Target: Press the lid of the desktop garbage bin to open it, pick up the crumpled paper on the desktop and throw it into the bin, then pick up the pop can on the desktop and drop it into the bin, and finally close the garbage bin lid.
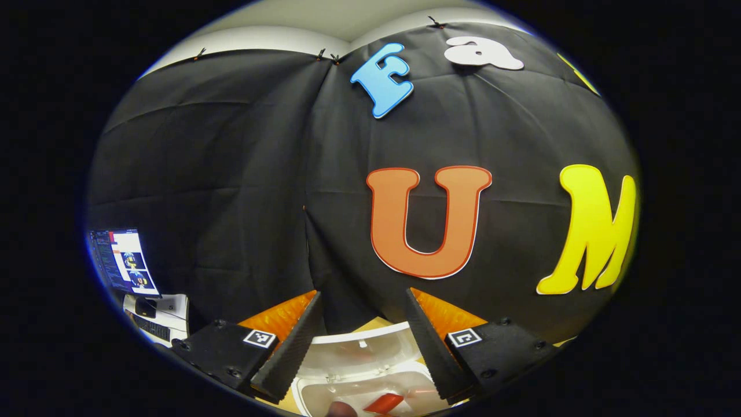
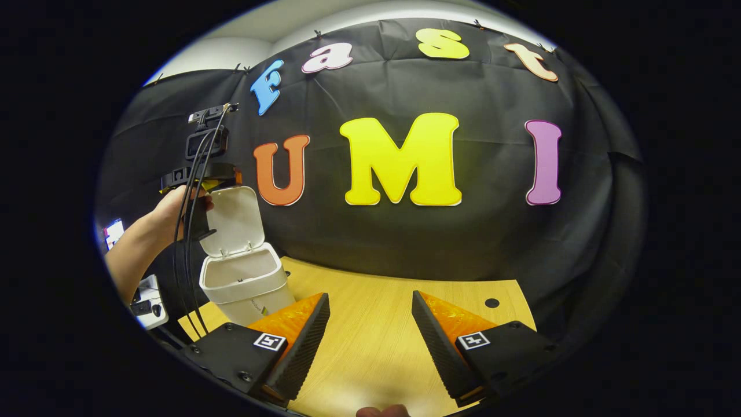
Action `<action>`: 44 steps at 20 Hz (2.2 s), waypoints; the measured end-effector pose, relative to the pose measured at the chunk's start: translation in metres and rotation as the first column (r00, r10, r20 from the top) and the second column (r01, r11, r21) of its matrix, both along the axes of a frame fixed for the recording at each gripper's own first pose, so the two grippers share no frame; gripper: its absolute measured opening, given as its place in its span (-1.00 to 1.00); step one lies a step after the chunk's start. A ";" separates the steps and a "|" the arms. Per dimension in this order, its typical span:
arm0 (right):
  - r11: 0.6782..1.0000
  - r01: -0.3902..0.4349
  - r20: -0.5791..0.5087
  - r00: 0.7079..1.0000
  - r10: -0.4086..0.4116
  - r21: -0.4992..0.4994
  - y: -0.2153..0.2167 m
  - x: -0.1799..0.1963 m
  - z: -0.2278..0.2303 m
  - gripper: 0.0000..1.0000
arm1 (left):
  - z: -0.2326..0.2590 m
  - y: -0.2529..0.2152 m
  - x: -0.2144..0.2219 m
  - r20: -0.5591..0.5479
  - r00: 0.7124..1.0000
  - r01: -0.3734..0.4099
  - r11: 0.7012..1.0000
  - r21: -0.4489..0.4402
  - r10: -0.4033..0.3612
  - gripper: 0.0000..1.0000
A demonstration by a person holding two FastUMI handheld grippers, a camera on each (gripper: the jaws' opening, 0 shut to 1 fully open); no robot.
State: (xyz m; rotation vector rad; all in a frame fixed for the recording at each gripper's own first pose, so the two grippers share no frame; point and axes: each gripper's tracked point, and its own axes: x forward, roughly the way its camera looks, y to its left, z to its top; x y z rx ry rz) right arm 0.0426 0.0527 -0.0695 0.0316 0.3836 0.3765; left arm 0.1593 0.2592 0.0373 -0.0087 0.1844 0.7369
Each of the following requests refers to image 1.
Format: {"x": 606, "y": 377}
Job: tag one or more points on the black keyboard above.
{"x": 151, "y": 328}

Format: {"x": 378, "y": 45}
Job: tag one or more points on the black backdrop cloth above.
{"x": 231, "y": 174}

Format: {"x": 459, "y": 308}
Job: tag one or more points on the orange pop can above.
{"x": 383, "y": 403}

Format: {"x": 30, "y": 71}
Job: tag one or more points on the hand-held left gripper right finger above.
{"x": 431, "y": 353}

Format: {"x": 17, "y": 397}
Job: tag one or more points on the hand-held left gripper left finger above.
{"x": 292, "y": 353}

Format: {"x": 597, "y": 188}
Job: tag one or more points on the white desktop garbage bin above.
{"x": 359, "y": 341}

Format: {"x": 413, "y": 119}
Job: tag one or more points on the small white desk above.
{"x": 173, "y": 324}

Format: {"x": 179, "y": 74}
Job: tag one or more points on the computer monitor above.
{"x": 124, "y": 260}

